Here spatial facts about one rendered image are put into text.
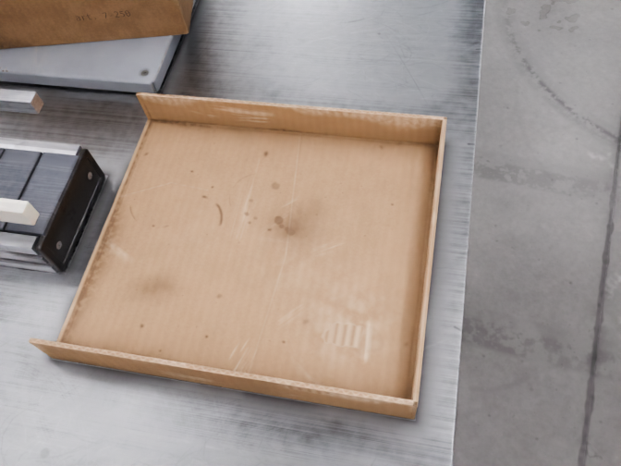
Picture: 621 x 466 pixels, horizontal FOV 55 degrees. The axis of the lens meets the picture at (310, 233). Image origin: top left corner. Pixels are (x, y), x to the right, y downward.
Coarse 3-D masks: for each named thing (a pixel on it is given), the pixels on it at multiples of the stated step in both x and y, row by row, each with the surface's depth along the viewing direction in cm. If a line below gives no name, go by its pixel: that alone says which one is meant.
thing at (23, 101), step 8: (0, 96) 47; (8, 96) 47; (16, 96) 47; (24, 96) 47; (32, 96) 47; (0, 104) 47; (8, 104) 47; (16, 104) 47; (24, 104) 47; (32, 104) 47; (40, 104) 48; (24, 112) 48; (32, 112) 47
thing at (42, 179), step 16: (0, 160) 55; (16, 160) 54; (32, 160) 54; (48, 160) 54; (64, 160) 54; (0, 176) 54; (16, 176) 54; (32, 176) 53; (48, 176) 53; (64, 176) 53; (0, 192) 53; (16, 192) 53; (32, 192) 52; (48, 192) 52; (64, 192) 52; (48, 208) 51; (0, 224) 51; (16, 224) 51; (48, 224) 51
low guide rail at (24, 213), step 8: (0, 200) 48; (8, 200) 48; (16, 200) 48; (0, 208) 47; (8, 208) 47; (16, 208) 47; (24, 208) 47; (32, 208) 48; (0, 216) 48; (8, 216) 48; (16, 216) 48; (24, 216) 48; (32, 216) 48; (24, 224) 49; (32, 224) 49
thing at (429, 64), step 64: (256, 0) 70; (320, 0) 69; (384, 0) 68; (448, 0) 67; (192, 64) 66; (256, 64) 65; (320, 64) 64; (384, 64) 63; (448, 64) 62; (0, 128) 64; (64, 128) 63; (128, 128) 62; (448, 128) 58; (448, 192) 54; (448, 256) 51; (0, 320) 52; (64, 320) 51; (448, 320) 48; (0, 384) 49; (64, 384) 49; (128, 384) 48; (192, 384) 48; (448, 384) 46; (0, 448) 46; (64, 448) 46; (128, 448) 46; (192, 448) 45; (256, 448) 45; (320, 448) 44; (384, 448) 44; (448, 448) 43
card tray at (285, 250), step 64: (192, 128) 60; (256, 128) 60; (320, 128) 58; (384, 128) 56; (128, 192) 57; (192, 192) 56; (256, 192) 56; (320, 192) 55; (384, 192) 54; (128, 256) 54; (192, 256) 53; (256, 256) 52; (320, 256) 52; (384, 256) 51; (128, 320) 50; (192, 320) 50; (256, 320) 49; (320, 320) 49; (384, 320) 48; (256, 384) 44; (320, 384) 46; (384, 384) 46
